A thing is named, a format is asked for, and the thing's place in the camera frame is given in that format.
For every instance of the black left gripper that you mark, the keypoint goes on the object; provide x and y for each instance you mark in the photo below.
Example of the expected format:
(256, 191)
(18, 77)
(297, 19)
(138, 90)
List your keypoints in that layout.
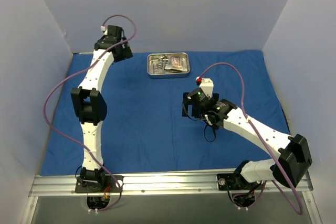
(125, 52)

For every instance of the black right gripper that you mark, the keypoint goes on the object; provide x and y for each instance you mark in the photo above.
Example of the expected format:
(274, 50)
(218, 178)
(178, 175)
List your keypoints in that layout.
(186, 106)

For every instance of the blue surgical drape cloth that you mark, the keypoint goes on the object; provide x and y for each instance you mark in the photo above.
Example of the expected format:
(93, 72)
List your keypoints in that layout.
(144, 130)

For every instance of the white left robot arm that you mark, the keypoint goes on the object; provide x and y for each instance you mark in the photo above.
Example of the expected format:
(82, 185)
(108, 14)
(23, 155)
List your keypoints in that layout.
(89, 105)

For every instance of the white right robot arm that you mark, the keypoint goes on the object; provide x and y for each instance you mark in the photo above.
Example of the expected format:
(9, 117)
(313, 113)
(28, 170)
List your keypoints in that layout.
(290, 157)

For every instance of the metal surgical instrument tray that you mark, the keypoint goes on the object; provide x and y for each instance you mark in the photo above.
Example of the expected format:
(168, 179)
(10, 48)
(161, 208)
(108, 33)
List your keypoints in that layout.
(171, 73)

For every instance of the steel surgical instruments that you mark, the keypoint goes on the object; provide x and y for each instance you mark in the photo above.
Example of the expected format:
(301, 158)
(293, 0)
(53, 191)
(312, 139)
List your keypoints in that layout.
(157, 64)

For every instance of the sealed suture packets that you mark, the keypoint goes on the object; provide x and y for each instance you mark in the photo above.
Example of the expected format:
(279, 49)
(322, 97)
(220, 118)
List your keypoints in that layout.
(176, 62)

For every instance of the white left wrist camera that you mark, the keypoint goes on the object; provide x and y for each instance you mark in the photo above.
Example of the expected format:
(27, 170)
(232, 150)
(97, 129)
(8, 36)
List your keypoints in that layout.
(104, 30)

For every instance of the aluminium front rail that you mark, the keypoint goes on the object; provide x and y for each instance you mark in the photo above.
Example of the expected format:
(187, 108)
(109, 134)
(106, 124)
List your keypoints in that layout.
(165, 183)

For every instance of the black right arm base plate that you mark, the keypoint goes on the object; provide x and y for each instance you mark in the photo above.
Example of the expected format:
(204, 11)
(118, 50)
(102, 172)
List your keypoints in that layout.
(235, 182)

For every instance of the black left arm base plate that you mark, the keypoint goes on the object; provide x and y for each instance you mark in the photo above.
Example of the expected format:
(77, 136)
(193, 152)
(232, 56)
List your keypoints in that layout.
(107, 185)

